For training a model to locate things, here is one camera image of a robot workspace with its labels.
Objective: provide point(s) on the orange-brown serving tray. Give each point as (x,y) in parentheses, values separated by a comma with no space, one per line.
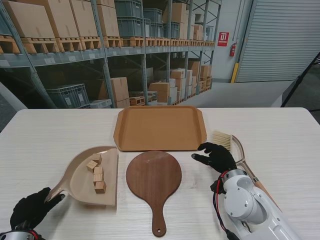
(160,125)

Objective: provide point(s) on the black tripod stand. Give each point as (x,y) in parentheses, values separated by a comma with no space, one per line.
(299,78)

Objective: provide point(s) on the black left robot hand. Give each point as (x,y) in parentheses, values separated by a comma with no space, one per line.
(27,212)

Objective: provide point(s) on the red fire extinguisher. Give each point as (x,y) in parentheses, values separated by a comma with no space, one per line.
(232,50)

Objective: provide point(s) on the grey roller shutter door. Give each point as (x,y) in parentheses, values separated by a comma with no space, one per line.
(280,37)

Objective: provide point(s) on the dark round wooden cutting board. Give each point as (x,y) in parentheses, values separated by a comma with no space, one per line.
(155,190)

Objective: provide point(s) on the grey metal shelving rack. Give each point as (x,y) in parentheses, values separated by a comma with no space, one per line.
(144,70)

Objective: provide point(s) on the beige plastic dustpan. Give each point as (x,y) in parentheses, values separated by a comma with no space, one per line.
(82,190)

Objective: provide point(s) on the orange wooden pallet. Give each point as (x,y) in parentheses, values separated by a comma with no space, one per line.
(37,40)
(133,38)

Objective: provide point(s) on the red wall sign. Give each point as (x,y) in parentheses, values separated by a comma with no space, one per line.
(223,38)

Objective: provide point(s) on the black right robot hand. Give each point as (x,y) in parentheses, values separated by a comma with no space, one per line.
(221,160)

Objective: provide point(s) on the large cardboard box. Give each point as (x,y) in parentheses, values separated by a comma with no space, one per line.
(85,20)
(62,20)
(107,20)
(27,20)

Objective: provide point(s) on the yellow bollard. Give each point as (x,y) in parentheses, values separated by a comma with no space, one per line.
(235,72)

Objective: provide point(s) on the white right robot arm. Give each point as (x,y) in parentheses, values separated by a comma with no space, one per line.
(245,202)

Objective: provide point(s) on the grey plastic crate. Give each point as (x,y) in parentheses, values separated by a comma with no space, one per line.
(67,96)
(152,15)
(130,27)
(128,8)
(172,30)
(157,30)

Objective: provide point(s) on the small wooden cube block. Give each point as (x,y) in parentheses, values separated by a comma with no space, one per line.
(91,165)
(100,187)
(98,177)
(96,158)
(98,170)

